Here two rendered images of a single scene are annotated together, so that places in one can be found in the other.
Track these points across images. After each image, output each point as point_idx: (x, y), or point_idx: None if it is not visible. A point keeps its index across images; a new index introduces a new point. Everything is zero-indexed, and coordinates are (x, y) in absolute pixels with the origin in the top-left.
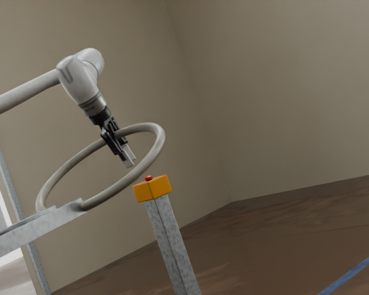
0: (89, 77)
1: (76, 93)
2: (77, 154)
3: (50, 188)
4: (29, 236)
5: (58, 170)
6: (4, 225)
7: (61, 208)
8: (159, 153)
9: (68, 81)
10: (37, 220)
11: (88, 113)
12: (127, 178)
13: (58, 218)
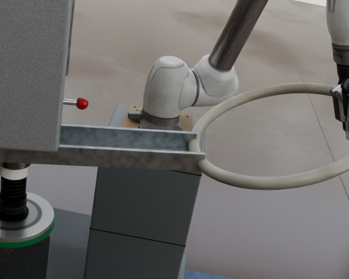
0: None
1: (330, 28)
2: (308, 83)
3: (249, 99)
4: (101, 161)
5: (276, 86)
6: (52, 146)
7: (167, 153)
8: (313, 183)
9: (329, 9)
10: (123, 151)
11: (334, 58)
12: (248, 182)
13: (154, 160)
